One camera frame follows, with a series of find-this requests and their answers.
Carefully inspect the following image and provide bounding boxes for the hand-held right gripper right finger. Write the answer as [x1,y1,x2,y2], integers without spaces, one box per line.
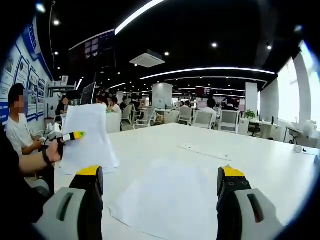
[216,165,286,240]

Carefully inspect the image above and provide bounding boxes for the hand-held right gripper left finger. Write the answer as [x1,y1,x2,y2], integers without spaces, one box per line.
[32,164,105,240]

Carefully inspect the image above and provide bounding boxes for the bundle of white printing papers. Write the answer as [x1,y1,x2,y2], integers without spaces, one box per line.
[58,103,120,176]

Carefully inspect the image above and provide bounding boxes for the person's left hand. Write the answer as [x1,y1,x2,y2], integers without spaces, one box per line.
[46,139,65,163]

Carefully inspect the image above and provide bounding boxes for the grey worn device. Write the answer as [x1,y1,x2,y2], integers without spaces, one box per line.
[29,178,51,198]

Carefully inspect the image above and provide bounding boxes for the tilted monitor on stand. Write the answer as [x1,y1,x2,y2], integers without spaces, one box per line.
[80,81,97,106]

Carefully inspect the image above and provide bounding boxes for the white shelf rack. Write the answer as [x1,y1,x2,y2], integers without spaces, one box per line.
[47,76,77,118]

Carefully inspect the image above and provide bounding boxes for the group of white office chairs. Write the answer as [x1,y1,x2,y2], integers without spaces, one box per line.
[121,104,240,135]

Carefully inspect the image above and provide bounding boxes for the dark hanging display screen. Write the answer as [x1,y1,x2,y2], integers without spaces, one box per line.
[68,28,116,70]

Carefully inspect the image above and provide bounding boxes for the metal sink stand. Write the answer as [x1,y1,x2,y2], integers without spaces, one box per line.
[284,119,318,146]

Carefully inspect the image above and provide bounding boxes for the ceiling air conditioner unit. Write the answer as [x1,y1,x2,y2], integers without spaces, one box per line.
[129,49,166,69]

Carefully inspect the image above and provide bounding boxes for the red hanging display screen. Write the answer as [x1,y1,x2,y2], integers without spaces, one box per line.
[195,85,215,99]

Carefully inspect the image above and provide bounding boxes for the wide curved ceiling light strip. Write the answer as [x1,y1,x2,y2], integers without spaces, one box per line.
[114,0,167,36]

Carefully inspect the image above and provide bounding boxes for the thin curved ceiling light strip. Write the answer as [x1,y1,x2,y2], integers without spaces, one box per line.
[139,66,276,81]

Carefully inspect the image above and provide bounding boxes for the blue white wall display boards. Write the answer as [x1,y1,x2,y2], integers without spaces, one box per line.
[0,17,55,126]

